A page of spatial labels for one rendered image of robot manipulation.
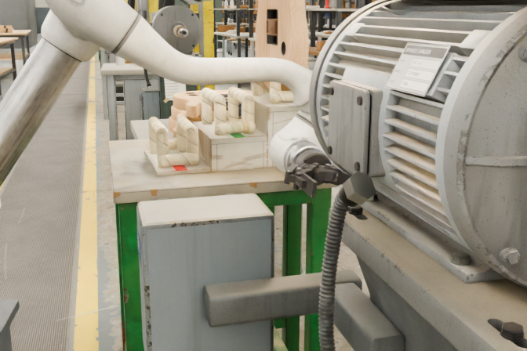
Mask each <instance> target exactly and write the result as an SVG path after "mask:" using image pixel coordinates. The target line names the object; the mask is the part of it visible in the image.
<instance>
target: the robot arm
mask: <svg viewBox="0 0 527 351"><path fill-rule="evenodd" d="M45 2H46V4H47V5H48V7H49V8H50V10H49V12H48V14H47V16H46V18H45V20H44V22H43V24H42V29H41V35H42V36H43V37H42V39H41V41H40V42H39V43H38V45H37V46H36V48H35V50H34V52H33V53H32V54H31V56H30V57H29V59H28V60H27V62H26V63H25V65H24V67H23V68H22V70H21V71H20V73H19V74H18V76H17V77H16V79H15V81H14V82H13V84H12V85H11V87H10V88H9V90H8V92H7V93H6V94H5V96H4V98H3V99H2V101H1V102H0V187H1V185H2V184H3V183H4V181H5V179H6V177H7V176H8V174H9V173H10V172H11V170H12V169H13V167H14V165H15V164H16V162H17V161H18V159H19V158H20V156H21V154H22V153H23V152H24V150H25V148H26V147H27V145H28V144H29V142H30V141H31V139H32V137H33V136H34V134H35V133H36V132H37V130H38V128H39V127H40V125H41V123H42V122H43V121H44V119H45V117H46V116H47V114H48V113H49V111H50V110H51V108H52V107H53V105H54V103H55V102H56V100H57V99H58V97H59V96H60V94H61V93H62V91H63V90H64V88H65V86H66V85H67V83H68V82H69V81H70V79H71V77H72V76H73V74H74V72H75V71H76V70H77V68H78V66H79V65H80V63H81V62H82V61H83V62H86V61H88V60H91V59H92V58H93V57H94V56H95V54H96V53H97V52H98V50H99V49H100V48H101V47H102V48H103V49H106V50H107V51H109V52H111V53H113V54H114V55H116V56H119V57H121V58H122V59H124V60H128V61H129V62H131V63H134V64H136V65H138V66H140V67H142V68H144V69H146V70H148V71H150V72H152V73H154V74H156V75H158V76H160V77H163V78H165V79H168V80H170V81H174V82H178V83H181V84H186V85H224V84H237V83H249V82H262V81H273V82H278V83H281V84H283V85H285V86H287V87H288V88H289V89H290V90H291V91H292V93H293V95H294V103H295V104H296V105H297V107H298V109H299V111H298V112H297V114H296V116H295V117H294V118H293V119H292V120H291V122H290V123H288V124H287V126H285V127H284V128H283V129H282V130H280V131H279V132H277V133H276V134H275V135H274V136H273V137H272V139H271V141H270V143H269V154H270V157H271V160H272V161H273V163H274V165H275V166H276V167H277V168H278V169H279V170H280V171H281V172H283V173H284V174H285V179H284V184H286V185H288V184H290V183H293V189H294V190H298V189H299V188H300V189H302V190H303V191H304V192H305V193H306V194H308V195H309V196H310V197H315V194H316V190H317V186H320V185H322V184H323V183H331V184H333V185H337V186H339V185H343V183H345V182H346V181H347V180H348V179H349V178H350V177H351V176H350V175H348V174H347V173H346V172H344V171H342V170H341V169H340V168H336V167H334V166H333V165H332V162H331V161H330V159H329V158H328V157H327V155H326V153H325V151H324V150H323V149H322V147H321V145H320V143H319V141H318V139H317V137H316V135H315V133H314V129H313V126H312V122H311V115H310V108H309V92H310V84H311V76H312V73H313V70H308V69H307V68H305V67H302V66H300V65H299V64H297V63H294V62H292V61H288V60H284V59H278V58H260V57H257V58H200V57H193V56H188V55H185V54H183V53H181V52H178V51H177V50H175V49H174V48H173V47H172V46H171V45H169V44H168V43H167V42H166V41H165V40H164V39H163V38H162V37H161V36H160V35H159V34H158V33H157V32H156V31H155V30H154V29H153V28H152V27H151V25H150V24H149V23H148V22H147V21H146V20H145V19H144V18H143V17H142V16H141V15H140V14H139V13H137V12H136V11H135V10H134V9H133V8H131V7H130V6H129V5H128V4H127V3H126V2H125V1H124V0H45ZM335 179H337V182H336V181H334V180H335Z"/></svg>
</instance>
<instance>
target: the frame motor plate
mask: <svg viewBox="0 0 527 351"><path fill-rule="evenodd" d="M346 213H347V215H345V217H346V219H345V220H344V221H345V223H344V227H343V231H342V233H343V234H342V235H341V237H342V238H341V239H340V240H341V241H342V242H343V243H345V245H346V246H348V247H349V249H350V250H352V251H353V253H355V254H356V256H358V257H359V258H360V259H361V260H362V261H363V262H364V263H365V264H366V265H367V266H368V267H369V268H370V269H372V270H373V271H374V272H375V273H376V274H377V275H378V276H379V277H380V278H381V279H382V280H383V281H385V282H386V283H387V284H388V285H389V286H390V287H391V288H392V289H393V290H394V291H395V292H396V293H397V294H399V295H400V296H401V297H402V298H403V299H404V300H405V301H406V302H407V303H408V304H409V305H410V306H411V307H412V308H414V310H415V311H417V312H418V314H419V315H421V316H422V318H424V319H425V320H426V321H427V322H428V323H429V324H430V325H431V326H432V327H433V328H434V329H435V330H436V331H437V332H439V333H440V334H441V335H442V336H443V337H444V338H445V339H446V340H447V341H448V342H449V343H450V344H451V345H453V346H454V347H455V348H456V349H457V350H458V351H527V288H524V287H522V286H520V285H518V284H516V283H514V282H512V281H511V280H508V279H502V280H490V281H483V282H477V283H470V284H467V283H464V282H463V281H462V280H461V279H459V278H458V277H456V276H455V275H454V274H452V273H450V272H449V271H448V270H447V269H446V268H444V267H443V266H441V265H440V264H439V263H437V262H436V261H434V260H433V259H432V258H431V257H430V256H428V255H426V254H425V253H424V252H422V251H421V250H420V249H418V248H417V247H416V246H415V245H413V244H412V243H410V242H409V241H407V240H406V239H405V238H404V237H402V236H401V235H400V234H398V233H397V232H395V231H394V230H393V229H391V228H390V227H389V226H388V225H386V224H385V223H383V222H382V221H380V220H379V219H378V218H377V217H375V216H374V215H373V214H371V213H370V212H368V211H367V210H366V209H364V208H363V207H362V206H361V205H357V206H356V207H350V206H348V209H347V212H346Z"/></svg>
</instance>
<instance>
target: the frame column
mask: <svg viewBox="0 0 527 351"><path fill-rule="evenodd" d="M357 259H358V263H359V266H360V267H361V270H362V274H363V277H364V278H365V282H366V285H367V288H368V290H369V294H370V300H371V301H372V302H373V303H374V304H375V305H376V306H377V308H378V309H379V310H380V311H381V312H382V313H383V314H384V315H385V316H386V317H387V318H388V319H389V320H390V321H391V323H392V324H393V325H394V326H395V327H396V328H397V329H398V330H399V331H400V332H401V333H402V334H403V335H404V336H405V351H458V350H457V349H456V348H455V347H454V346H453V345H451V344H450V343H449V342H448V341H447V340H446V339H445V338H444V337H443V336H442V335H441V334H440V333H439V332H437V331H436V330H435V329H434V328H433V327H432V326H431V325H430V324H429V323H428V322H427V321H426V320H425V319H424V318H422V316H421V315H419V314H418V312H417V311H415V310H414V308H412V307H411V306H410V305H409V304H408V303H407V302H406V301H405V300H404V299H403V298H402V297H401V296H400V295H399V294H397V293H396V292H395V291H394V290H393V289H392V288H391V287H390V286H389V285H388V284H387V283H386V282H385V281H383V280H382V279H381V278H380V277H379V276H378V275H377V274H376V273H375V272H374V271H373V270H372V269H370V268H369V267H368V266H367V265H366V264H365V263H364V262H363V261H362V260H361V259H360V258H359V257H358V256H357Z"/></svg>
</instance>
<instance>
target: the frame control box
mask: <svg viewBox="0 0 527 351"><path fill-rule="evenodd" d="M136 214H137V241H138V252H139V264H140V297H141V314H142V331H143V342H144V351H274V319H273V320H261V321H255V322H248V323H242V324H231V325H224V326H218V327H210V326H209V323H208V321H207V318H206V315H205V293H204V287H205V286H206V285H210V284H223V283H230V282H238V281H245V280H259V279H266V278H273V277H274V214H273V213H272V212H271V211H270V209H269V208H268V207H267V206H266V205H265V204H264V203H263V202H262V201H261V200H260V198H259V197H258V196H257V195H256V194H254V193H252V194H232V195H221V196H211V197H190V198H180V199H169V200H159V201H141V202H139V203H137V206H136Z"/></svg>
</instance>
